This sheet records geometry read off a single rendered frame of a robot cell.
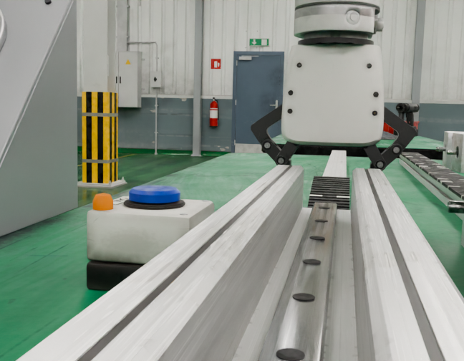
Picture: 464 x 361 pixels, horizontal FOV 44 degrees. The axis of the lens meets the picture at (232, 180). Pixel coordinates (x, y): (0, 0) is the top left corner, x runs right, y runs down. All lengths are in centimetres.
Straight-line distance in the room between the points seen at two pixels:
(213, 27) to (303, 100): 1132
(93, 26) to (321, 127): 646
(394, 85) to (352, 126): 1096
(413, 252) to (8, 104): 53
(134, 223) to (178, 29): 1162
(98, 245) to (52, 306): 5
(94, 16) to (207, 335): 685
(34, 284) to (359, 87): 34
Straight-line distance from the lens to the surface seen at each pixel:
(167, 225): 41
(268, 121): 60
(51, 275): 49
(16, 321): 40
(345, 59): 58
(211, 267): 19
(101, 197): 43
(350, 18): 57
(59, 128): 75
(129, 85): 1195
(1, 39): 76
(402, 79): 1156
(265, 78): 1155
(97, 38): 695
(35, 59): 72
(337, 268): 35
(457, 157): 155
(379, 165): 59
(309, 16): 58
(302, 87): 58
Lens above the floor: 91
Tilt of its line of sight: 7 degrees down
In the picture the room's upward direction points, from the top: 1 degrees clockwise
